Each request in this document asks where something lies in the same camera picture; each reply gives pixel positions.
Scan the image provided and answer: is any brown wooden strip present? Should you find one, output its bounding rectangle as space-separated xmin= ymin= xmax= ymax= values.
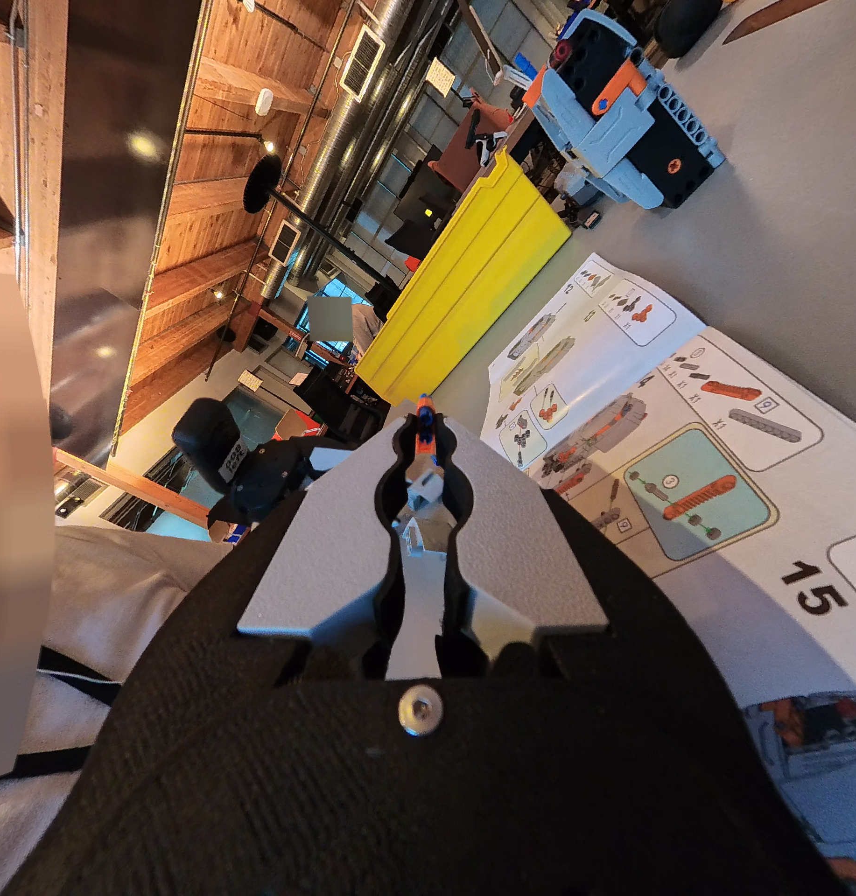
xmin=722 ymin=0 xmax=838 ymax=45

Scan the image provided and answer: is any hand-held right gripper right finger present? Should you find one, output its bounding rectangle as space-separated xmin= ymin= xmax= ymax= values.
xmin=435 ymin=412 xmax=610 ymax=679

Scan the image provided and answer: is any yellow plastic bin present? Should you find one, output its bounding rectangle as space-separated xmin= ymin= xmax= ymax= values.
xmin=354 ymin=148 xmax=572 ymax=407

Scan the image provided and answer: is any black floor lamp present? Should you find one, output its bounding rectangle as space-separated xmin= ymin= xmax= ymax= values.
xmin=242 ymin=155 xmax=401 ymax=284

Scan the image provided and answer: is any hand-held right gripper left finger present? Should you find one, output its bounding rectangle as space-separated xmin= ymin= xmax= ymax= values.
xmin=237 ymin=400 xmax=418 ymax=680

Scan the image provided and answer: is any orange connector with blue pins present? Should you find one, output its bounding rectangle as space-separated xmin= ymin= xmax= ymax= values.
xmin=414 ymin=393 xmax=439 ymax=469

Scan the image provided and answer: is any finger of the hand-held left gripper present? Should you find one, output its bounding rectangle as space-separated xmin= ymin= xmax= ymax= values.
xmin=308 ymin=448 xmax=355 ymax=484

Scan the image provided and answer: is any open instruction booklet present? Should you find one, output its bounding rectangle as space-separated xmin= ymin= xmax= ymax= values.
xmin=480 ymin=252 xmax=856 ymax=896

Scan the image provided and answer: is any black ceiling panel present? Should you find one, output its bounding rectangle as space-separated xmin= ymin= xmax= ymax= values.
xmin=50 ymin=0 xmax=205 ymax=471

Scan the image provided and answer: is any person's beige shirt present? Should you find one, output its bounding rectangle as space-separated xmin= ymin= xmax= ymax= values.
xmin=0 ymin=525 xmax=233 ymax=896

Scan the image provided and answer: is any metal air duct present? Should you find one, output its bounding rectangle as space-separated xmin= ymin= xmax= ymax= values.
xmin=288 ymin=0 xmax=415 ymax=281

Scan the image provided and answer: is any brown armchair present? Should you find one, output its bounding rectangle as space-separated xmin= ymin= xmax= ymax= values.
xmin=428 ymin=105 xmax=513 ymax=190

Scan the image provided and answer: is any partly built robot model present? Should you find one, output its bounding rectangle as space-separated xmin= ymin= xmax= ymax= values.
xmin=522 ymin=8 xmax=726 ymax=211

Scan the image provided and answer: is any black bag strap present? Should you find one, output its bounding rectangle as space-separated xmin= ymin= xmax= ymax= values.
xmin=15 ymin=645 xmax=129 ymax=779

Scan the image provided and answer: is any grey curved panel piece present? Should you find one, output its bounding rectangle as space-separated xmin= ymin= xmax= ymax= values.
xmin=393 ymin=472 xmax=446 ymax=557

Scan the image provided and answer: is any large white air vent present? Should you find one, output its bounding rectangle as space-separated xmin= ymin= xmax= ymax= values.
xmin=340 ymin=28 xmax=387 ymax=95

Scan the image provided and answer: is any black pouch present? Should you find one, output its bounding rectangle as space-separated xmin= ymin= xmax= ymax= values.
xmin=655 ymin=0 xmax=723 ymax=58

